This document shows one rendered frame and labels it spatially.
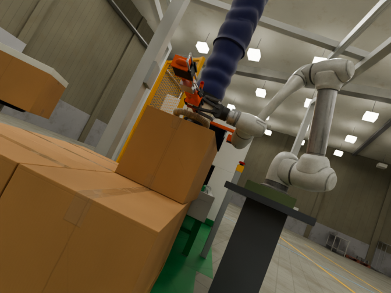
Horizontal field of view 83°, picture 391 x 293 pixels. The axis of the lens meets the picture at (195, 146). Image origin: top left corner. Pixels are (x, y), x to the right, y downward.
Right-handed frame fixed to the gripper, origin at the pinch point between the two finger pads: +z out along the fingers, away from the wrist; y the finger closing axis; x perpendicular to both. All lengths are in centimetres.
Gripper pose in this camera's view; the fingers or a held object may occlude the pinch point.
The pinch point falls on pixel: (194, 101)
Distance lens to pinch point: 124.8
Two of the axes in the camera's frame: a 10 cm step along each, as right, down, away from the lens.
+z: -9.1, -4.1, 1.2
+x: 0.6, 1.7, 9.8
